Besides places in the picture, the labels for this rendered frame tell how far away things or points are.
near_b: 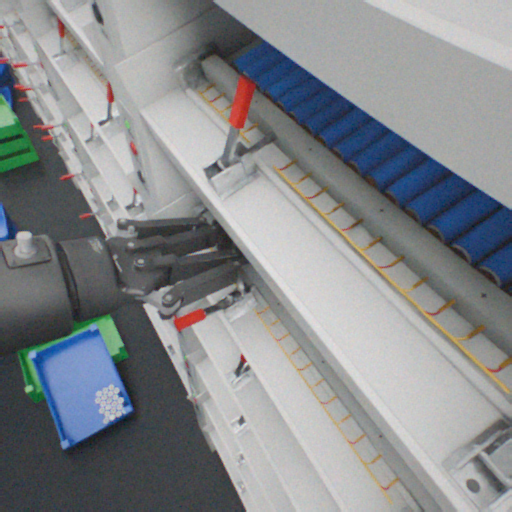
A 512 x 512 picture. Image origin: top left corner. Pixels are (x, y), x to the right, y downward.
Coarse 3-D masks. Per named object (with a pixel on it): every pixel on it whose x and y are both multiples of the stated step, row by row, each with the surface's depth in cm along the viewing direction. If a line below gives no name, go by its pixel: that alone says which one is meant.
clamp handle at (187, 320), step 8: (216, 304) 50; (224, 304) 50; (192, 312) 49; (200, 312) 49; (208, 312) 49; (216, 312) 50; (176, 320) 48; (184, 320) 48; (192, 320) 48; (200, 320) 49; (176, 328) 48
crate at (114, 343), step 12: (84, 324) 159; (96, 324) 160; (108, 324) 160; (108, 336) 157; (36, 348) 154; (108, 348) 154; (120, 348) 146; (24, 360) 150; (24, 372) 143; (36, 384) 146; (36, 396) 140
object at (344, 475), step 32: (192, 192) 58; (224, 288) 54; (224, 320) 52; (256, 320) 51; (256, 352) 49; (288, 352) 48; (288, 384) 46; (288, 416) 44; (320, 416) 43; (320, 448) 42; (352, 480) 40; (384, 480) 40
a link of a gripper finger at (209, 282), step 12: (228, 264) 44; (240, 264) 45; (204, 276) 42; (216, 276) 43; (228, 276) 44; (180, 288) 40; (192, 288) 41; (204, 288) 42; (216, 288) 44; (168, 300) 39; (192, 300) 42
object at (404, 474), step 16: (240, 272) 53; (256, 272) 51; (256, 288) 51; (272, 304) 49; (288, 320) 47; (304, 336) 46; (304, 352) 47; (304, 368) 45; (320, 368) 44; (336, 384) 42; (320, 400) 43; (352, 400) 41; (368, 416) 40; (368, 432) 40; (352, 448) 41; (384, 448) 39; (368, 464) 40; (400, 464) 38; (400, 480) 38; (416, 480) 37; (416, 496) 36
